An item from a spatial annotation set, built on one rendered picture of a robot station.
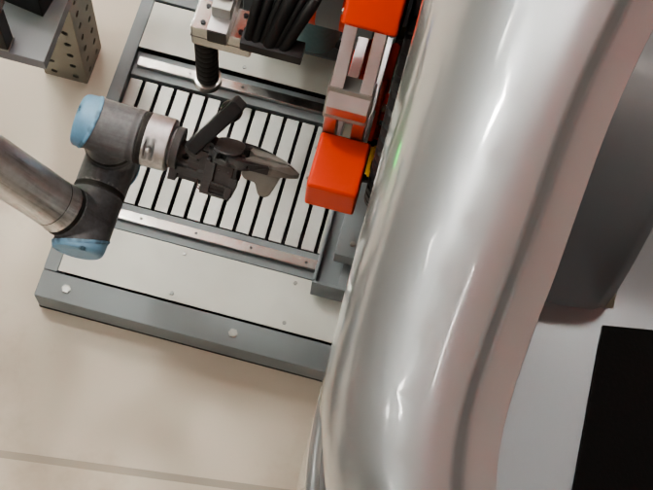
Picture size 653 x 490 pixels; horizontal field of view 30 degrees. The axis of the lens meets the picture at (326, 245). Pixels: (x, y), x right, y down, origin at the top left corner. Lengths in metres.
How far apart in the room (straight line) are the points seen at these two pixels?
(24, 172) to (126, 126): 0.18
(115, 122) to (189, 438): 0.79
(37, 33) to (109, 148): 0.42
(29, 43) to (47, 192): 0.45
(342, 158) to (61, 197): 0.51
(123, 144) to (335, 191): 0.43
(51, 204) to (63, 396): 0.66
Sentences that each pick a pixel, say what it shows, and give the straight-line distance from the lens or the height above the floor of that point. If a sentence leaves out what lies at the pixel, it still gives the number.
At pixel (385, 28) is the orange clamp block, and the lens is 1.59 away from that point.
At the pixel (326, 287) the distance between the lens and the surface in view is 2.46.
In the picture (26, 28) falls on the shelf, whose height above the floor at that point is 0.45.
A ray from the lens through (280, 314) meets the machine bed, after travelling 2.52.
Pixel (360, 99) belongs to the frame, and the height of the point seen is 0.98.
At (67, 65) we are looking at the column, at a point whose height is 0.07.
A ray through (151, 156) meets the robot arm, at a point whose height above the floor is 0.66.
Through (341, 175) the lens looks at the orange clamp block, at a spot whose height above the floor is 0.88.
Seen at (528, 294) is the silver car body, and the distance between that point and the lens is 0.88.
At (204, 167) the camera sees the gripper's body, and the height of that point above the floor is 0.63.
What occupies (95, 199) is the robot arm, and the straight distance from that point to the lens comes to 2.09.
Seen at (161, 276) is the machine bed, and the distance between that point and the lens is 2.55.
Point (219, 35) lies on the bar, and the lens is 1.75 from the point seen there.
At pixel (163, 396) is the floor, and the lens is 2.56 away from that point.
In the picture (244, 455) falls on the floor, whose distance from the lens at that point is 2.53.
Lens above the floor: 2.48
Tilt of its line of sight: 69 degrees down
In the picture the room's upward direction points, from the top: 11 degrees clockwise
